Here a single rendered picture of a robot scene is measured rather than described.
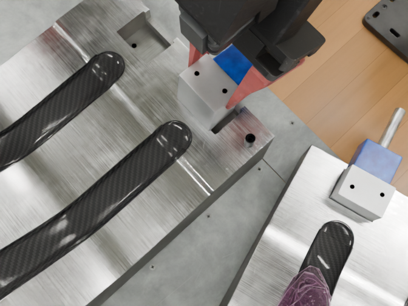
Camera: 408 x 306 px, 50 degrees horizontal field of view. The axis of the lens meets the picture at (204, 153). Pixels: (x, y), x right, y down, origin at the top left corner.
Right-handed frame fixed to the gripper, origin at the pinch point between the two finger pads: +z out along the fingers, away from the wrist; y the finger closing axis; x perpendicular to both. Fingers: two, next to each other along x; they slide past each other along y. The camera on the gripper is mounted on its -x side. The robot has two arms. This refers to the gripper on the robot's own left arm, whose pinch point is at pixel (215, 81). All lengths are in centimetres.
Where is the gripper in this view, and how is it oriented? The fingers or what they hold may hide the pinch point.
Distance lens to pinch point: 42.3
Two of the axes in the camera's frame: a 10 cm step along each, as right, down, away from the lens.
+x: 5.9, -4.2, 6.8
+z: -4.4, 5.4, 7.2
